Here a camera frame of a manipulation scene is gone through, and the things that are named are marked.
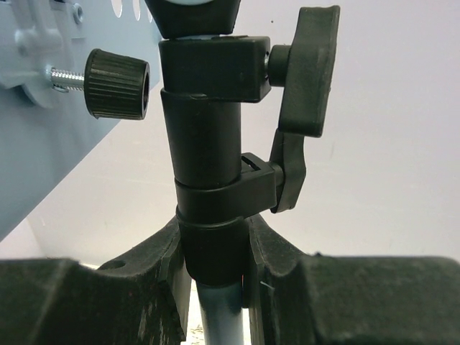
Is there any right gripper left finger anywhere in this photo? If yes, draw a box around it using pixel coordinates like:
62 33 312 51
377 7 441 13
1 219 190 344

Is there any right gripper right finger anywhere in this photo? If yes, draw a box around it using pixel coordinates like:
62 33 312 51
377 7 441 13
244 215 459 344

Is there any light blue music stand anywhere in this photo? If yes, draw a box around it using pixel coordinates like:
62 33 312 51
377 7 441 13
0 0 341 345

